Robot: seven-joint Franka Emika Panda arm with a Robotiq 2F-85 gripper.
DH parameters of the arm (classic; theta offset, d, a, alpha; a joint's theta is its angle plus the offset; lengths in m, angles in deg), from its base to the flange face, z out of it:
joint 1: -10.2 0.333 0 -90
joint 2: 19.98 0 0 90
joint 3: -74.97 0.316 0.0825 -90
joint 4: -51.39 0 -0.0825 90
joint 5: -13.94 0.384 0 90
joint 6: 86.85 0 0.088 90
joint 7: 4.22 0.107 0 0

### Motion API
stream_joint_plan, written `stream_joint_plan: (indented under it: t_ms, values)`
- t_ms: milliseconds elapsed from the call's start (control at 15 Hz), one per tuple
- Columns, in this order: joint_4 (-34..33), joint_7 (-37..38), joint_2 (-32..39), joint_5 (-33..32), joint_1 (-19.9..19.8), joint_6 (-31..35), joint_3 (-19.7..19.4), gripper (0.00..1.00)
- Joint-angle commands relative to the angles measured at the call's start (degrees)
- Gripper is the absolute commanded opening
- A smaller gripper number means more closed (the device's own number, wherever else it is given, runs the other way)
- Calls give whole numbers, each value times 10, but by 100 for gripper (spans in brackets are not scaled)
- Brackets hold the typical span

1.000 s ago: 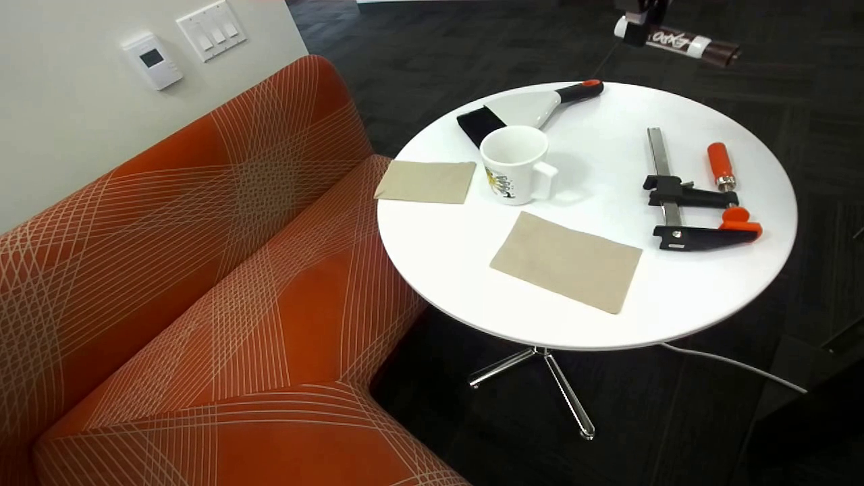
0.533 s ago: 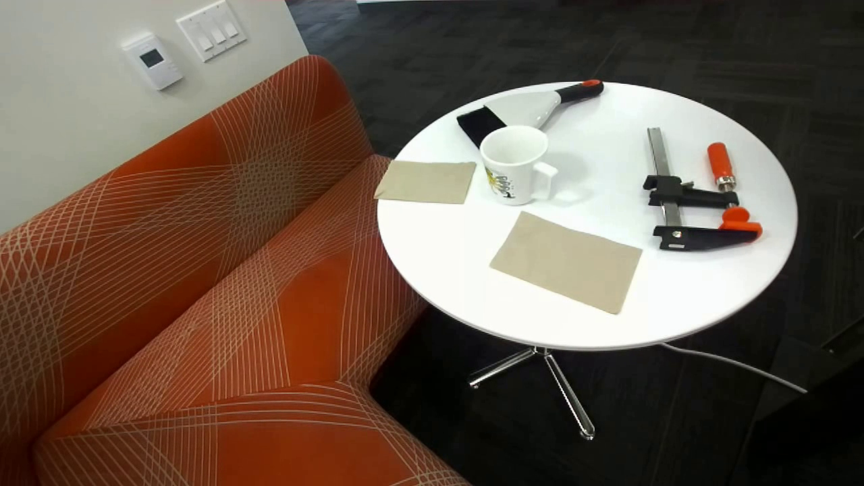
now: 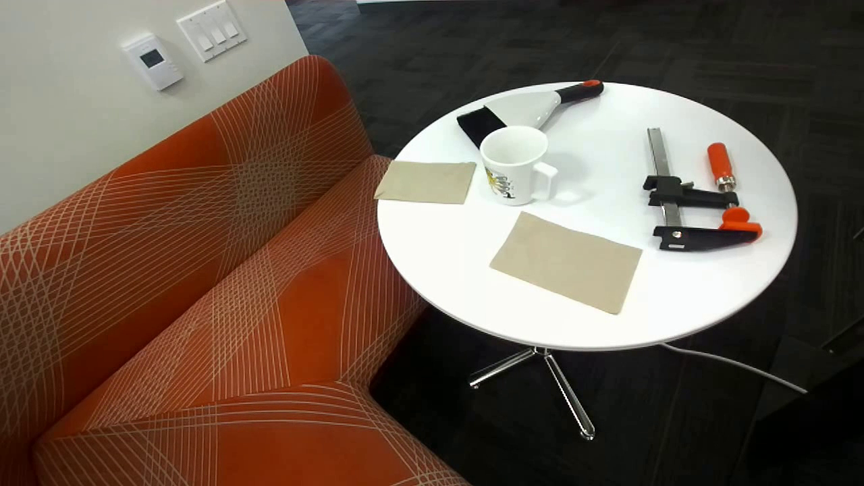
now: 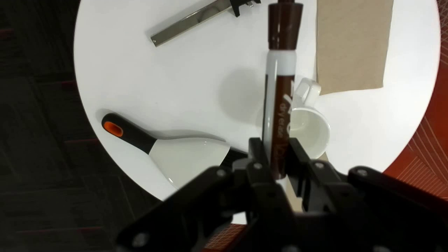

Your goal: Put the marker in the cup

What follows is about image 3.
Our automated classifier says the white wall thermostat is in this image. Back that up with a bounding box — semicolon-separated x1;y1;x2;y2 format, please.
119;29;185;95

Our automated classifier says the orange black bar clamp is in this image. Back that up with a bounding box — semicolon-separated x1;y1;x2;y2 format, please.
639;125;763;253

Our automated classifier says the white cable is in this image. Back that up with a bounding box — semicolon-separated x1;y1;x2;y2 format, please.
658;339;811;397

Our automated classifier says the squeegee with black orange handle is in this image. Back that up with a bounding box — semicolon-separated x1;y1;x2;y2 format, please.
453;79;607;149

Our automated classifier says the orange patterned sofa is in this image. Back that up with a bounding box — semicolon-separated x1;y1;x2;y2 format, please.
0;53;472;486

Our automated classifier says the small beige paper napkin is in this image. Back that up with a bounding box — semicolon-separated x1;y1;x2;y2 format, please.
372;160;481;207

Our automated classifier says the white printed mug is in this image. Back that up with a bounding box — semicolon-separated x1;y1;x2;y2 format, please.
477;125;561;207

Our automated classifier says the chrome table base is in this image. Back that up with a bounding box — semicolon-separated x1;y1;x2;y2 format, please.
465;342;599;443

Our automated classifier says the white light switch plate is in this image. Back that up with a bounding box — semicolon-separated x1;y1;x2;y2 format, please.
173;0;252;64

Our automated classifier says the large beige paper napkin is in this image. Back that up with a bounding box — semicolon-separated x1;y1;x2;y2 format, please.
489;211;646;318

